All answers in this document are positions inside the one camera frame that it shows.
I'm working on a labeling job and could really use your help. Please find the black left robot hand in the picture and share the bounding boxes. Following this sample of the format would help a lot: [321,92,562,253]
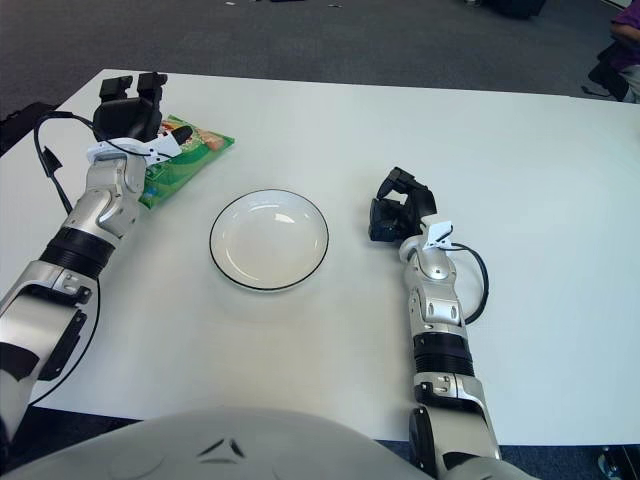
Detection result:
[92,72,194,146]

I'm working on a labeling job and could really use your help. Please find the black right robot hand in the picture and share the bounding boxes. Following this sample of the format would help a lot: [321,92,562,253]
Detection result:
[368,167,439,242]

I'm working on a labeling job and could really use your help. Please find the green snack chips bag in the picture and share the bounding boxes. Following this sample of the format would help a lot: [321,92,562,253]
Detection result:
[138,114,236,210]

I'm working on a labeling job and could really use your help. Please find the white plate with black rim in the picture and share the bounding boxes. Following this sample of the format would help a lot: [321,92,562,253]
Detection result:
[209,188,330,294]

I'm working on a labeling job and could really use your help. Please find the black backpack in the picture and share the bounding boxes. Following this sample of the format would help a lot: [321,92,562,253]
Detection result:
[0,102,56,151]

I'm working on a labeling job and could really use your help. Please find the black case on floor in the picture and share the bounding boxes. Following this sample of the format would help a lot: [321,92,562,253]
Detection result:
[479,0,546,20]

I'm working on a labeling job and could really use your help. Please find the person in purple top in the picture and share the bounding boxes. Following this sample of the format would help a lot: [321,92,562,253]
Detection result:
[610,0,640,104]

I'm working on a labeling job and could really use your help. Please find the grey robot torso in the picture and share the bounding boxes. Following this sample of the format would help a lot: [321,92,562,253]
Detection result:
[0,407,546,480]

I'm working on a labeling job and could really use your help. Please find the office chair caster base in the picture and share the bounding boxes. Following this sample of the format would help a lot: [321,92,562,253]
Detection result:
[597,444,640,480]

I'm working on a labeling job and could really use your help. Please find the white right wrist mount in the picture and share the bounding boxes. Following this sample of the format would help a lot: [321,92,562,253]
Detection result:
[422,219,454,251]

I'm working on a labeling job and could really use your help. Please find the white wrist mount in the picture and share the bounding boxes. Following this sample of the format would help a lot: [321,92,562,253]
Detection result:
[87,137,182,164]
[422,219,454,251]

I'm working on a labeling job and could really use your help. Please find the white left wrist mount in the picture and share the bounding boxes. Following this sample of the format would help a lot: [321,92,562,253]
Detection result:
[87,137,182,164]

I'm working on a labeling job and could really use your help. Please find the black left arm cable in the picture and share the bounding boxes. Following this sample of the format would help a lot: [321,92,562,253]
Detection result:
[29,113,104,401]

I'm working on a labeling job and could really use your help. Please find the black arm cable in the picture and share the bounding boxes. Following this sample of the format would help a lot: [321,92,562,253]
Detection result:
[449,243,490,326]
[29,113,104,401]

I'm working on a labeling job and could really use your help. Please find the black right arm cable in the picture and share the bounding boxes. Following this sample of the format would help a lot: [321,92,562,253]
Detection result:
[449,243,490,326]

